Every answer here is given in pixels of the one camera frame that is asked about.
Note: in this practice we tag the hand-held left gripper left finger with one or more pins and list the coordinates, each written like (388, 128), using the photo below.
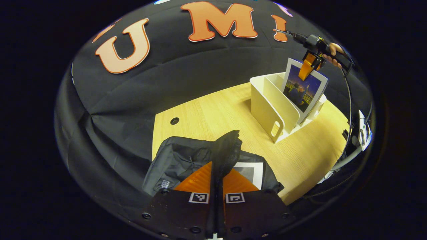
(180, 213)

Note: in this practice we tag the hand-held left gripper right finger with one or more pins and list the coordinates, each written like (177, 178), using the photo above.
(257, 213)

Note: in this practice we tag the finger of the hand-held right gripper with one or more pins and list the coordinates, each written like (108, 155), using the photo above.
(318, 65)
(306, 66)

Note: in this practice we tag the blue book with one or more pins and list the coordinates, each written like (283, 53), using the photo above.
(300, 96)

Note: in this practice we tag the white and grey book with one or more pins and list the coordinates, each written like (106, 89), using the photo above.
(252, 173)

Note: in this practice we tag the white bookshelf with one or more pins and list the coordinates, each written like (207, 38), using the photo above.
(267, 106)

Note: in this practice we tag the black schoolbag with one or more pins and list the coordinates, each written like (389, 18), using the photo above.
(180, 156)

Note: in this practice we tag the white equipment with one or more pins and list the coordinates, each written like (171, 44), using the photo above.
(364, 133)

